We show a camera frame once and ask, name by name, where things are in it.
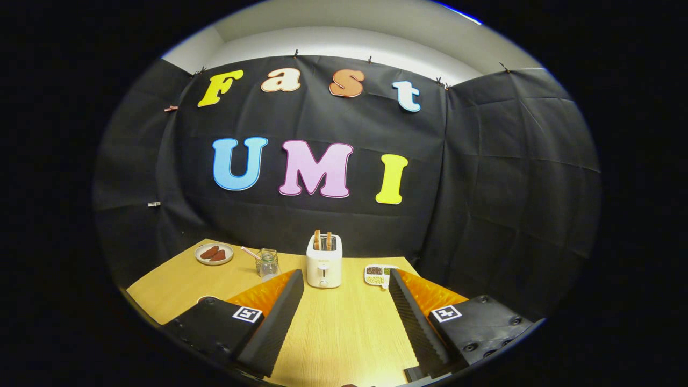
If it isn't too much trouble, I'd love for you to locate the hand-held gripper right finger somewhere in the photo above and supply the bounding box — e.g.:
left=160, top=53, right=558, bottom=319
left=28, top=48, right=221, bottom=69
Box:
left=388, top=268, right=538, bottom=383

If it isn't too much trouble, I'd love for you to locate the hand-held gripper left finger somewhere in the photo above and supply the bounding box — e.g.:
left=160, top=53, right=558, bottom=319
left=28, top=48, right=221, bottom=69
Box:
left=161, top=269, right=305, bottom=379

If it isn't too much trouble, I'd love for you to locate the clear plastic juice bottle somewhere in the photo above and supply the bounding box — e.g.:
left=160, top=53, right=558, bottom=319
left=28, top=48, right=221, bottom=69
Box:
left=260, top=252, right=281, bottom=282

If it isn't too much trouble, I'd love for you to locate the white divided bean dish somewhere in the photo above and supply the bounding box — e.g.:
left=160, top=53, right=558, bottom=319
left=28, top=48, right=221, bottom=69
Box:
left=364, top=264, right=399, bottom=290

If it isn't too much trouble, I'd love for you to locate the wooden table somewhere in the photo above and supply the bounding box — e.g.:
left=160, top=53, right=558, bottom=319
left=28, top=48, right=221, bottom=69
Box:
left=126, top=238, right=468, bottom=387

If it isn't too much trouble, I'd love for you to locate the white toaster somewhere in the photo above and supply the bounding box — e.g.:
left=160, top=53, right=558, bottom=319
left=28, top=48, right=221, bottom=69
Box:
left=306, top=234, right=343, bottom=289

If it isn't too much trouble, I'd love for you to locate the small white plate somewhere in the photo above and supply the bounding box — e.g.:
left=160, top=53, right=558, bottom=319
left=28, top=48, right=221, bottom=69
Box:
left=194, top=242, right=234, bottom=266

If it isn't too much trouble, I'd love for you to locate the black backdrop cloth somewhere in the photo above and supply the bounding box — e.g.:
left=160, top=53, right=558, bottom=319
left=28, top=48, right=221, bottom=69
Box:
left=92, top=54, right=601, bottom=323

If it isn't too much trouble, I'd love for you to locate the wire mesh holder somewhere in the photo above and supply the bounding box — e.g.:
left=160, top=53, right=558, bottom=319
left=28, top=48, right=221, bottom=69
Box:
left=255, top=248, right=279, bottom=276

